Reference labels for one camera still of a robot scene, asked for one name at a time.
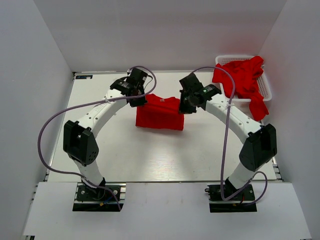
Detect blue label sticker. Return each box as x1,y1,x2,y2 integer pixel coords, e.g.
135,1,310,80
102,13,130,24
75,75,93,80

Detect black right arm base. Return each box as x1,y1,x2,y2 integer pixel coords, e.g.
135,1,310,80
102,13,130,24
203,183,258,213

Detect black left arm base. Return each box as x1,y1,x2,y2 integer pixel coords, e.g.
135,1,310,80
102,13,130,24
72,182,126,212

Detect red t shirt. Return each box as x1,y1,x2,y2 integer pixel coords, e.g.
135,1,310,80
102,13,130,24
135,94,185,131

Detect red t shirts in basket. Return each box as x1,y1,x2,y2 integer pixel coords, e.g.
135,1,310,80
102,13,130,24
215,56,269,122

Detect white plastic basket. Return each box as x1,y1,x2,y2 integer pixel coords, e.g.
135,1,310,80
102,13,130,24
215,54,272,104

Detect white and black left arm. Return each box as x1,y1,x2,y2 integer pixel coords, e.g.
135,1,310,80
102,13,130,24
63,67,149,200

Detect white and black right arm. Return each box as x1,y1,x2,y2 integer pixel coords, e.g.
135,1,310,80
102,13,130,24
179,73,277,200

